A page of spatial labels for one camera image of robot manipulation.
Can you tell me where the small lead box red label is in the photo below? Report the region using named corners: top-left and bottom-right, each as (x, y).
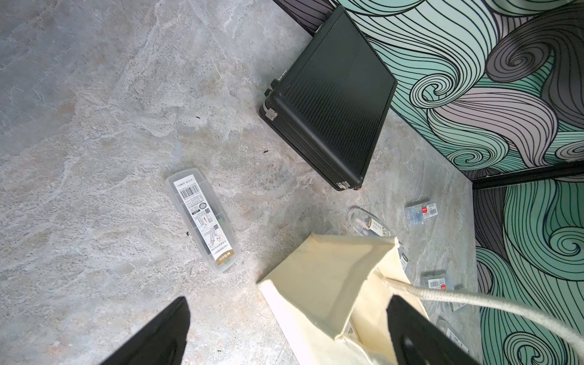
top-left (405, 202), bottom-right (438, 224)

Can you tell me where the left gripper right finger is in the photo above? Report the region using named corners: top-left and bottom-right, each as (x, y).
top-left (386, 295), bottom-right (478, 365)

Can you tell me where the clear compass case brown label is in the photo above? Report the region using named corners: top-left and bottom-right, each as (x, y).
top-left (348, 206), bottom-right (391, 237)

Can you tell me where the black ribbed carrying case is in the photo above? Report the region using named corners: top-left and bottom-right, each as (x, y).
top-left (259, 6), bottom-right (398, 191)

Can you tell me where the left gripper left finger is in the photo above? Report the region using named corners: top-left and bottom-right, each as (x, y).
top-left (102, 297), bottom-right (190, 365)

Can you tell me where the cream canvas tote bag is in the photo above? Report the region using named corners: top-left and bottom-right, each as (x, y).
top-left (259, 234), bottom-right (583, 364)

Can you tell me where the small lead box near right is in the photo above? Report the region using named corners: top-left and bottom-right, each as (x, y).
top-left (421, 272), bottom-right (455, 290)

